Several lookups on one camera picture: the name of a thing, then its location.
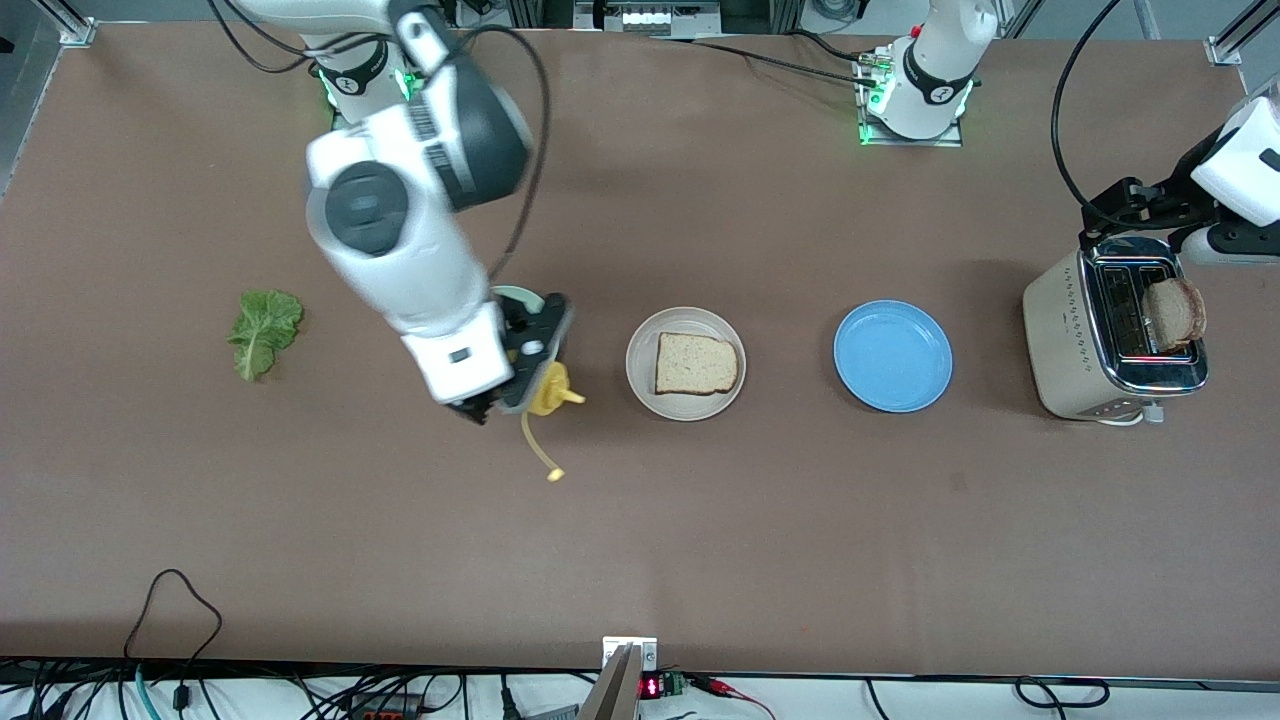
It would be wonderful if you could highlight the yellow squeeze bottle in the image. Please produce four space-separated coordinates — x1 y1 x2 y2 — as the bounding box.
519 362 587 484

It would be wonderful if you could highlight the brown bread slice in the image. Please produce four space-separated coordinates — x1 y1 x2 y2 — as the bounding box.
655 332 740 396
1142 278 1207 352

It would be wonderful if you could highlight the green lettuce leaf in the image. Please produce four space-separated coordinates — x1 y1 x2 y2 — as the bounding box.
227 290 305 382

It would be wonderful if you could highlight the beige plate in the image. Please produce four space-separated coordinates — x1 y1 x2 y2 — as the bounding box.
626 306 747 422

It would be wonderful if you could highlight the blue plate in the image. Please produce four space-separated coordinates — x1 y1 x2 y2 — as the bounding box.
834 300 954 413

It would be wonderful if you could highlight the cream and chrome toaster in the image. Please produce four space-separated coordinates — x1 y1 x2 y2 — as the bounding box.
1022 236 1210 427

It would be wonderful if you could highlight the control box with lights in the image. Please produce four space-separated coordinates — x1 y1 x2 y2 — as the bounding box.
573 0 723 37

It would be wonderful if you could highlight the red clip lead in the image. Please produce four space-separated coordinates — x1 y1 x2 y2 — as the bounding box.
688 675 777 720

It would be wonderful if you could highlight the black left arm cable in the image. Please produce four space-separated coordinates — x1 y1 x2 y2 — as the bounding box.
1050 0 1123 233

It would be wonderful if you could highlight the aluminium frame profile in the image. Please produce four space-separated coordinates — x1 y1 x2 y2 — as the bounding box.
35 0 98 48
1205 0 1280 67

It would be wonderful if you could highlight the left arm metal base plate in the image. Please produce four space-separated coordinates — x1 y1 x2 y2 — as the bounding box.
858 50 966 149

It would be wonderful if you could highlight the white metal bracket plate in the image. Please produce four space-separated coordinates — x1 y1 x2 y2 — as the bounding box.
603 637 659 673

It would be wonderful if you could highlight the grey aluminium camera post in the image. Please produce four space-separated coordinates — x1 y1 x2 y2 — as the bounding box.
578 645 641 720

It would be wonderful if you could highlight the black cable on table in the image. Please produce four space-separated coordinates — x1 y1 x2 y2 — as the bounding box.
650 30 881 89

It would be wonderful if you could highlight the thin black looped cable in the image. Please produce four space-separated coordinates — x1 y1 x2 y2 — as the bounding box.
122 569 223 711

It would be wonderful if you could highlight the black coiled cable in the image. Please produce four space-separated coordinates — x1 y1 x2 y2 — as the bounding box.
1015 677 1111 710

